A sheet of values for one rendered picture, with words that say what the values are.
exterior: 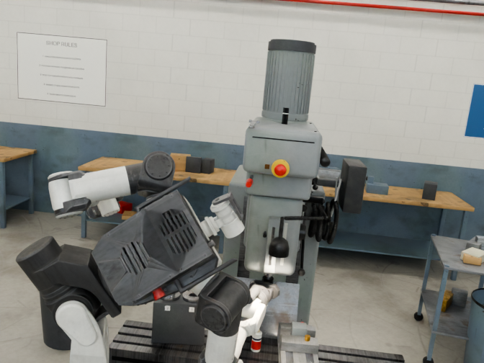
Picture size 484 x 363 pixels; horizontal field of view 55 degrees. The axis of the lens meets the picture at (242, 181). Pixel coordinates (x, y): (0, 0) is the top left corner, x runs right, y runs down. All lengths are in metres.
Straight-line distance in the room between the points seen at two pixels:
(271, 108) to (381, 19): 4.28
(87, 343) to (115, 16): 5.31
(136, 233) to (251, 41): 4.92
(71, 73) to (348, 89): 3.54
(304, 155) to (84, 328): 0.86
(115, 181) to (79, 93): 5.16
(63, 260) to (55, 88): 5.40
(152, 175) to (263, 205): 0.54
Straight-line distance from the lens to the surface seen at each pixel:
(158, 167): 1.38
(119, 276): 1.30
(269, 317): 2.34
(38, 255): 1.38
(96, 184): 1.41
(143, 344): 2.11
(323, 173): 5.57
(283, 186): 1.69
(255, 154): 1.58
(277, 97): 1.94
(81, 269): 1.37
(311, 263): 2.32
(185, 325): 2.05
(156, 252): 1.24
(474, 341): 3.97
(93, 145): 6.53
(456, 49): 6.33
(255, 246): 1.80
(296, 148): 1.57
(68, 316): 1.41
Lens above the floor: 2.04
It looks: 12 degrees down
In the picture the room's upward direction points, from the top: 5 degrees clockwise
